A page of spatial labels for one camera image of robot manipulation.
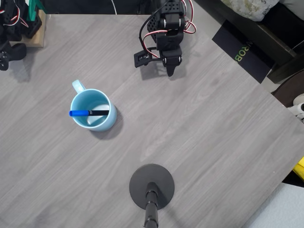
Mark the blue and black pen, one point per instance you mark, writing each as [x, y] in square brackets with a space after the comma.
[79, 113]

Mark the black idle robot arm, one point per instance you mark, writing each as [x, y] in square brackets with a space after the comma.
[9, 31]

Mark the light blue ceramic mug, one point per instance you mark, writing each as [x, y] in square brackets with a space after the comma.
[111, 121]

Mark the black box with green letters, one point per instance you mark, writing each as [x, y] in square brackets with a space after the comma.
[228, 40]

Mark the patterned green white cushion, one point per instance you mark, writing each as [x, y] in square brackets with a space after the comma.
[249, 7]

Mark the dark brown round seat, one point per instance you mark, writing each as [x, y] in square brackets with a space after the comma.
[287, 92]

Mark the wooden base board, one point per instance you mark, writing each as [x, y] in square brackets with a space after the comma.
[39, 38]

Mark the white plastic device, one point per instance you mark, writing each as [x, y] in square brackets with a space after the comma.
[299, 98]

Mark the green plastic clamp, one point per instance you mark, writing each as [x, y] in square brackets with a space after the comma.
[32, 12]

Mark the yellow object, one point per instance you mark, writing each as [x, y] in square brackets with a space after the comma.
[299, 168]

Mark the white bedding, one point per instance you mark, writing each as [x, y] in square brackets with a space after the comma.
[280, 209]

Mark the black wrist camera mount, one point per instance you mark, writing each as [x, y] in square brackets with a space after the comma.
[140, 58]

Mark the dark furniture frame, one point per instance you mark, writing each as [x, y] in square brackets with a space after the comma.
[273, 35]

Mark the black round base camera stand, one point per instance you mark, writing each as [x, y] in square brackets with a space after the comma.
[142, 180]

